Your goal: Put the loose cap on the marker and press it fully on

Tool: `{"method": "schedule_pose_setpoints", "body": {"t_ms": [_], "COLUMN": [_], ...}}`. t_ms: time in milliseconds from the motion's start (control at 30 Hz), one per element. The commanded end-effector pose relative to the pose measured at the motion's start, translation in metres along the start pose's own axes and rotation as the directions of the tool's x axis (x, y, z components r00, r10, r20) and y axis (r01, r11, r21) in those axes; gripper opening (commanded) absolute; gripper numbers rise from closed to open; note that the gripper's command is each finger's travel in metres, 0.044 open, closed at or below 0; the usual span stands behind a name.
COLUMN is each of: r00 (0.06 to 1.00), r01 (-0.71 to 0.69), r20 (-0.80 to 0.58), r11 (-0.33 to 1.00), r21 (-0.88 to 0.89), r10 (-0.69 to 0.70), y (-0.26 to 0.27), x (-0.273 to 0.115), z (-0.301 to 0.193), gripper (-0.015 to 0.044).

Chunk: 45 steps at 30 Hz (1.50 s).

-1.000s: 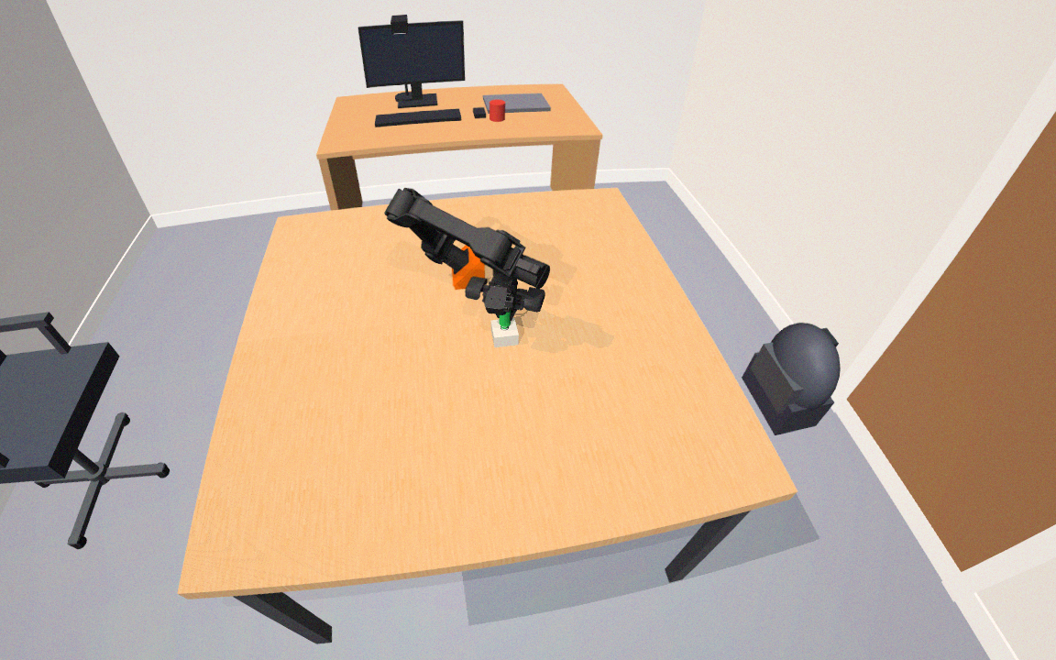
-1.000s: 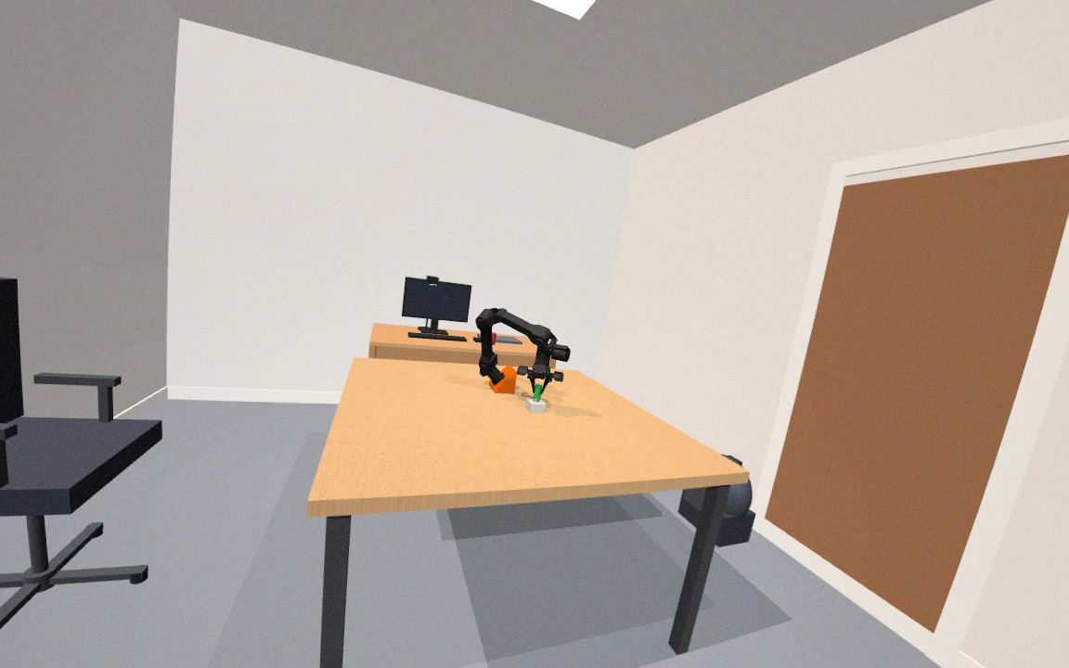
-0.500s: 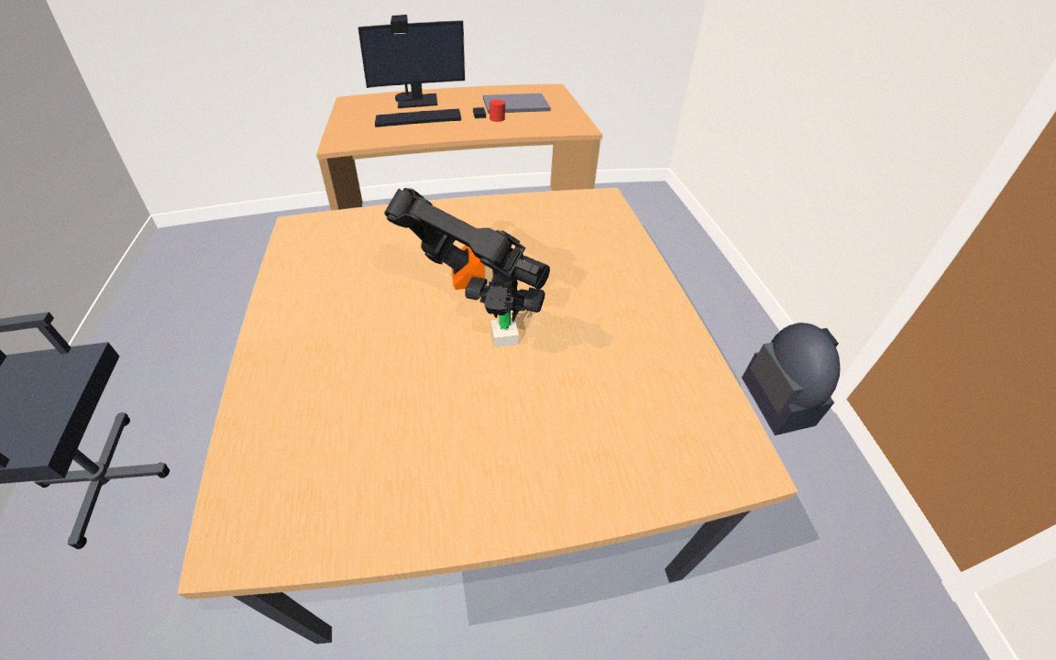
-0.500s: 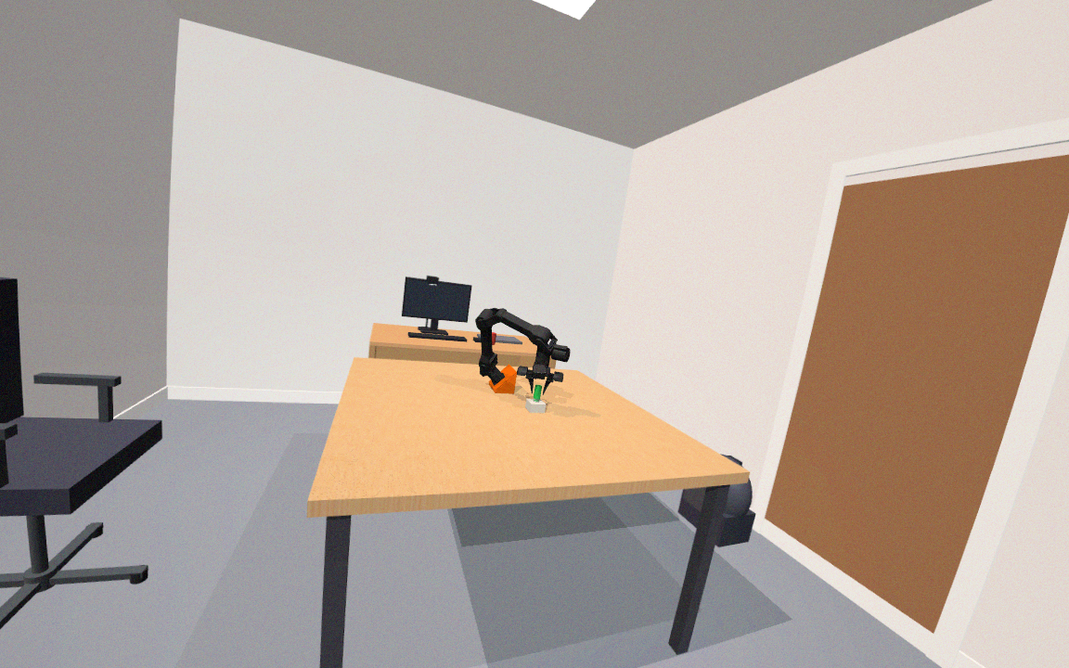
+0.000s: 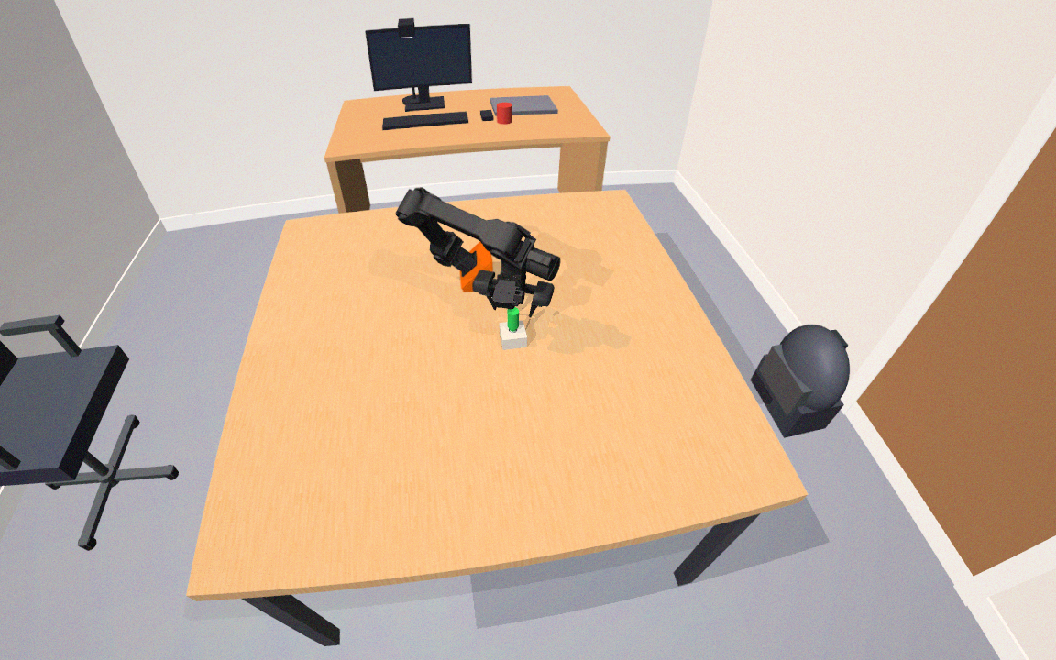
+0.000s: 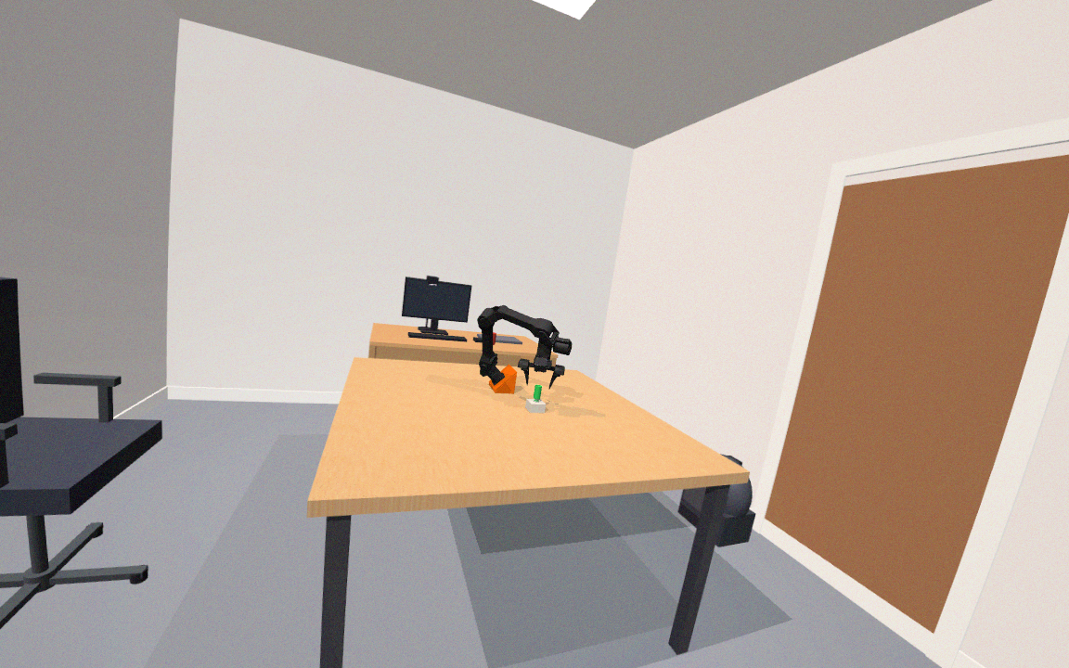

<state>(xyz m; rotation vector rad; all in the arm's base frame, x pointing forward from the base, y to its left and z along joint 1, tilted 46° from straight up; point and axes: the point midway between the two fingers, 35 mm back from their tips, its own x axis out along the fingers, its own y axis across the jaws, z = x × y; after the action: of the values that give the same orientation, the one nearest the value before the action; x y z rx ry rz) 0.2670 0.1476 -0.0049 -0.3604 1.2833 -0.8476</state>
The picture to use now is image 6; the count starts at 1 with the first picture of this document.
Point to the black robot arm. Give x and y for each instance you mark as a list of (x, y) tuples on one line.
[(540, 328)]

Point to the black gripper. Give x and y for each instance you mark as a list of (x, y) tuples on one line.
[(524, 365)]

